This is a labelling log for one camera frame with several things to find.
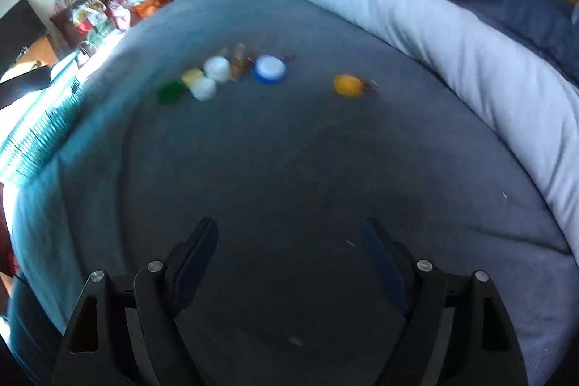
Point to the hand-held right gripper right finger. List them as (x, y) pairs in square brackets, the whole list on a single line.
[(380, 264)]

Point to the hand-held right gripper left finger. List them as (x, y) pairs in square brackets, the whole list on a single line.
[(199, 250)]

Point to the small white bottle cap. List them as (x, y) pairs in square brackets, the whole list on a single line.
[(203, 89)]

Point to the large white bottle cap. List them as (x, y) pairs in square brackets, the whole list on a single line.
[(217, 68)]

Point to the blue bottle cap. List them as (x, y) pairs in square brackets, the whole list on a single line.
[(270, 69)]

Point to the blue-grey bed blanket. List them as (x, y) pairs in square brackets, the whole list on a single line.
[(294, 164)]

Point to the green bottle cap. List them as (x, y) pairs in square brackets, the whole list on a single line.
[(169, 91)]

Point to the yellow bottle cap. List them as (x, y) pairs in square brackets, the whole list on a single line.
[(191, 75)]

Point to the metal clip far right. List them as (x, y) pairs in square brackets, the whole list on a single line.
[(372, 86)]

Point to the orange bottle cap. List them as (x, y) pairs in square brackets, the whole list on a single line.
[(348, 85)]

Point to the teal striped cloth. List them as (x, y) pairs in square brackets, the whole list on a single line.
[(40, 128)]

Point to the light blue quilt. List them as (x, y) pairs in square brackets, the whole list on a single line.
[(452, 42)]

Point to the black cabinet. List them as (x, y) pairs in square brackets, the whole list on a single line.
[(18, 28)]

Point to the navy quilt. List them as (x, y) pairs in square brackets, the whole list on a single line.
[(520, 6)]

